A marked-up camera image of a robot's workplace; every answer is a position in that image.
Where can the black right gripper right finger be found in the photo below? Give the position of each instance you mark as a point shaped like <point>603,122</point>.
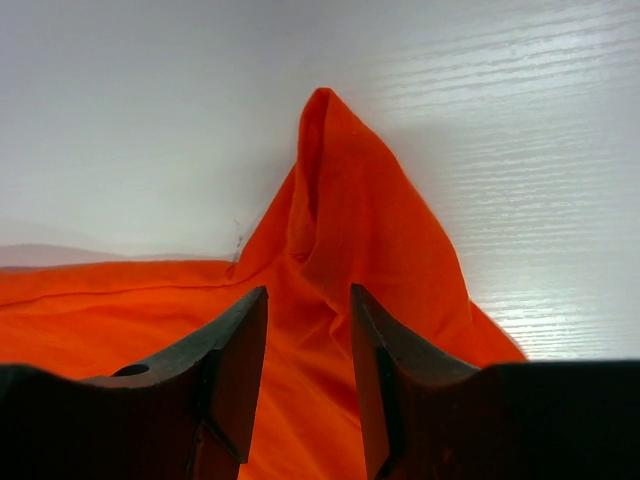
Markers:
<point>426,414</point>

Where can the orange t shirt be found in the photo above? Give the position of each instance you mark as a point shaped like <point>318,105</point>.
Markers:
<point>345,214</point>

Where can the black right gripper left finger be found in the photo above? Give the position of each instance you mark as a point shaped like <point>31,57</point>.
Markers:
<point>186,412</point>

